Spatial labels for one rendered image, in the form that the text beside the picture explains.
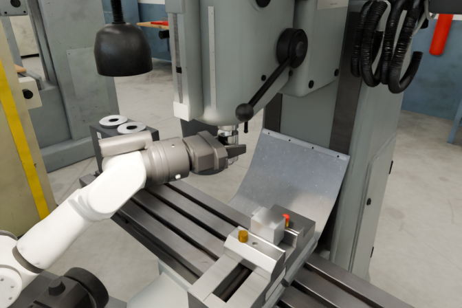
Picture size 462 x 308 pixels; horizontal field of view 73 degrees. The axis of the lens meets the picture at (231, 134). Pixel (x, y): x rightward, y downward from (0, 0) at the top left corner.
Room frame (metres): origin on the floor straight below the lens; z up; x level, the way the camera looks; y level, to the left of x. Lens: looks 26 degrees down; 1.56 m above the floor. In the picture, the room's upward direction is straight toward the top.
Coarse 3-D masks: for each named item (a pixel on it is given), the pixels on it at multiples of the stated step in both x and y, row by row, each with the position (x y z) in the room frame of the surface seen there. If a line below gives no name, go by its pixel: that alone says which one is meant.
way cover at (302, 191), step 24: (264, 144) 0.97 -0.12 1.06; (288, 144) 0.92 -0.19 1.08; (312, 144) 0.88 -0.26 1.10; (264, 168) 0.92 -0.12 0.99; (288, 168) 0.88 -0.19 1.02; (312, 168) 0.84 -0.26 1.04; (336, 168) 0.80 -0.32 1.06; (240, 192) 0.89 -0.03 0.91; (264, 192) 0.86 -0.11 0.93; (288, 192) 0.83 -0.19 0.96; (312, 192) 0.80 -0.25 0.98; (336, 192) 0.76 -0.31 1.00; (312, 216) 0.74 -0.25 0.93
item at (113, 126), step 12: (108, 120) 0.97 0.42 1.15; (120, 120) 0.97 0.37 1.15; (132, 120) 1.00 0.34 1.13; (96, 132) 0.94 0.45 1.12; (108, 132) 0.91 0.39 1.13; (120, 132) 0.88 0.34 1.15; (132, 132) 0.88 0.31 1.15; (156, 132) 0.92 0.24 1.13; (96, 144) 0.95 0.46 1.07; (96, 156) 0.96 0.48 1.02
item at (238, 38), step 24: (216, 0) 0.52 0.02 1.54; (240, 0) 0.52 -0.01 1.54; (264, 0) 0.53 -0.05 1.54; (288, 0) 0.60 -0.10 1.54; (216, 24) 0.52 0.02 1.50; (240, 24) 0.52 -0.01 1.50; (264, 24) 0.55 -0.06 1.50; (288, 24) 0.61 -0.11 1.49; (216, 48) 0.52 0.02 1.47; (240, 48) 0.52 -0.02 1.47; (264, 48) 0.55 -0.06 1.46; (216, 72) 0.52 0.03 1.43; (240, 72) 0.52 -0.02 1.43; (264, 72) 0.55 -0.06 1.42; (288, 72) 0.62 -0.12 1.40; (216, 96) 0.52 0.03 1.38; (240, 96) 0.52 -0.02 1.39; (264, 96) 0.56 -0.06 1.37; (216, 120) 0.53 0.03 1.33
